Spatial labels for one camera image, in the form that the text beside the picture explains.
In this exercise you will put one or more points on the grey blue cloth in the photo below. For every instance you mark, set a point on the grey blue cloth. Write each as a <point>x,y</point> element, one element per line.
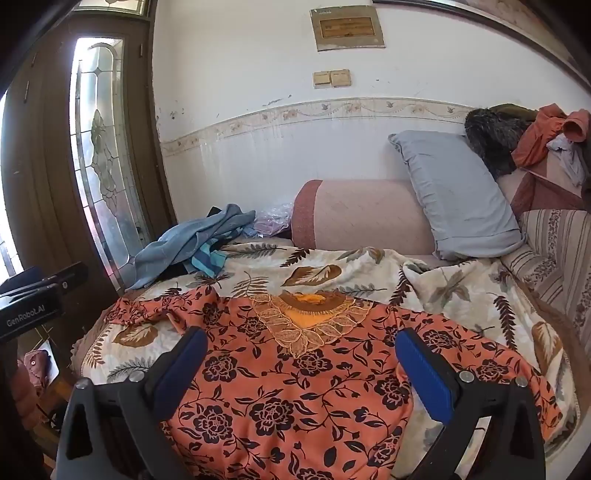
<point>177,245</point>

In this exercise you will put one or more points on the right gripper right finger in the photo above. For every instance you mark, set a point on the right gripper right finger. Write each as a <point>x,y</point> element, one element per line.
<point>512,447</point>

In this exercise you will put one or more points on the teal blue striped garment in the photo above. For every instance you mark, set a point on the teal blue striped garment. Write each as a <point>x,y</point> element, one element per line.
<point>209,258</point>

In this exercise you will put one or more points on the lilac plastic bag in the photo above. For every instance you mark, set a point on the lilac plastic bag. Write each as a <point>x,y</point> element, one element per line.
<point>272,221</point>

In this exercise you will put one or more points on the striped sofa cover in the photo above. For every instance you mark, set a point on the striped sofa cover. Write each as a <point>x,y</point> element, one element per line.
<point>554,263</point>

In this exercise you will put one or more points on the orange black floral garment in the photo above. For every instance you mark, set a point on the orange black floral garment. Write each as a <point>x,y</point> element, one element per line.
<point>309,386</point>

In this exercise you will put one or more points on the orange crumpled garment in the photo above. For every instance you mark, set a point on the orange crumpled garment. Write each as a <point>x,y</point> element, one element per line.
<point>550,122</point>

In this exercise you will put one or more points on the pink bolster cushion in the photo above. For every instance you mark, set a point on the pink bolster cushion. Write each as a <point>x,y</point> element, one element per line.
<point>350,214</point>

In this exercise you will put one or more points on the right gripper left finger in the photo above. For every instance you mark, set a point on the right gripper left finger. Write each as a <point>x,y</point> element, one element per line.
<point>112,431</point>

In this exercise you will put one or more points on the beige wall switch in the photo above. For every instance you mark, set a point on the beige wall switch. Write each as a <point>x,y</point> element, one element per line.
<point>332,79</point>

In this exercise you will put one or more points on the brown door with glass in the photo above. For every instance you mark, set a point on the brown door with glass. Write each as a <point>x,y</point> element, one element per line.
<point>81,170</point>

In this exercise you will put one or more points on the grey blue pillow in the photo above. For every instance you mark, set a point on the grey blue pillow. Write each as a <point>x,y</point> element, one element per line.
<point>469,215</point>

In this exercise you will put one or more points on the framed wall plaque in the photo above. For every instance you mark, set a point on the framed wall plaque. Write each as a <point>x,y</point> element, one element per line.
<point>347,27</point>

